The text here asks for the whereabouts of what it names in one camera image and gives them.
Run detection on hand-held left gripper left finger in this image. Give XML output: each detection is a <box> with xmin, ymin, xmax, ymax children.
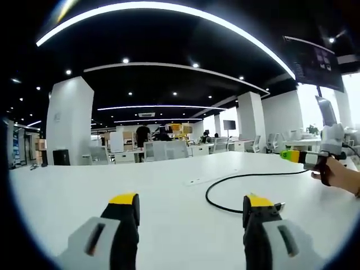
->
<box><xmin>56</xmin><ymin>192</ymin><xmax>141</xmax><ymax>270</ymax></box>

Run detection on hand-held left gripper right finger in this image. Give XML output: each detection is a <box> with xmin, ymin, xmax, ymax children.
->
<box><xmin>242</xmin><ymin>193</ymin><xmax>321</xmax><ymax>270</ymax></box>

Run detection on black data cable with USB plug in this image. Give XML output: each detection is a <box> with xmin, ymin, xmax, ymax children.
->
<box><xmin>205</xmin><ymin>168</ymin><xmax>286</xmax><ymax>214</ymax></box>

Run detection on white desk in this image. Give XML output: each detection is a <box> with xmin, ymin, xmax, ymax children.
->
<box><xmin>8</xmin><ymin>151</ymin><xmax>360</xmax><ymax>270</ymax></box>

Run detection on white USB port strip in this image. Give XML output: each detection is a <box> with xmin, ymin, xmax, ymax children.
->
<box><xmin>184</xmin><ymin>176</ymin><xmax>218</xmax><ymax>187</ymax></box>

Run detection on person's right hand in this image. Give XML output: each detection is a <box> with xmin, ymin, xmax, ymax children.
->
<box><xmin>310</xmin><ymin>156</ymin><xmax>343</xmax><ymax>187</ymax></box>

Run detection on hanging dark monitor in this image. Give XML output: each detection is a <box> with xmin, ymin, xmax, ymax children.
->
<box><xmin>282</xmin><ymin>35</ymin><xmax>345</xmax><ymax>93</ymax></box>

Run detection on black cabinet box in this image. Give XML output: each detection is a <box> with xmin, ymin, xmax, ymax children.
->
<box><xmin>52</xmin><ymin>149</ymin><xmax>71</xmax><ymax>167</ymax></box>

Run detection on long curved ceiling light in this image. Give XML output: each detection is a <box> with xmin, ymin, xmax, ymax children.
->
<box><xmin>35</xmin><ymin>1</ymin><xmax>296</xmax><ymax>81</ymax></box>

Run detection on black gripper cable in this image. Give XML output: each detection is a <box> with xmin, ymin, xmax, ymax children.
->
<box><xmin>341</xmin><ymin>142</ymin><xmax>360</xmax><ymax>159</ymax></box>

